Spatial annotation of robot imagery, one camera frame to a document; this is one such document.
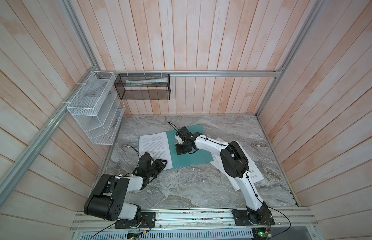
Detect green file folder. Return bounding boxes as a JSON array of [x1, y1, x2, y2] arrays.
[[137, 124, 215, 171]]

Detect printed paper sheet front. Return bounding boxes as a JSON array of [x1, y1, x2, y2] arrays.
[[139, 132, 173, 170]]

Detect printed paper sheet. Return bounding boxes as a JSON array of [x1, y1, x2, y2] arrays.
[[139, 132, 173, 170], [210, 153, 264, 191]]

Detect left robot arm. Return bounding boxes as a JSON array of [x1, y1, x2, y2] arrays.
[[84, 153, 168, 226]]

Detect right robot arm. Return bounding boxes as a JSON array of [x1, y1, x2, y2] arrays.
[[175, 127, 268, 225]]

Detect papers in black basket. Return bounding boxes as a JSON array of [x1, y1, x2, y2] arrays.
[[126, 78, 169, 87]]

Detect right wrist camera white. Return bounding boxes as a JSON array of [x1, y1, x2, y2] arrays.
[[175, 134, 184, 145]]

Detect left camera cable black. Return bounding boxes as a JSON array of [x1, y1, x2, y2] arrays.
[[131, 146, 142, 159]]

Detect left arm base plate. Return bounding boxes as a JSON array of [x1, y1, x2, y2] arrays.
[[115, 212, 156, 230]]

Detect black mesh wall basket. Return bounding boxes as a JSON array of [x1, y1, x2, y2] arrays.
[[114, 74, 171, 101]]

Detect white wire mesh shelf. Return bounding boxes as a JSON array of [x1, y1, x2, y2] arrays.
[[67, 72, 126, 145]]

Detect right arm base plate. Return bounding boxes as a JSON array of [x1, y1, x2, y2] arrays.
[[232, 209, 275, 226]]

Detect horizontal aluminium wall bar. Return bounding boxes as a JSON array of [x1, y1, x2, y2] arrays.
[[111, 70, 282, 78]]

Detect aluminium mounting rail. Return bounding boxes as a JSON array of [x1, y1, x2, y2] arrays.
[[70, 207, 319, 233]]

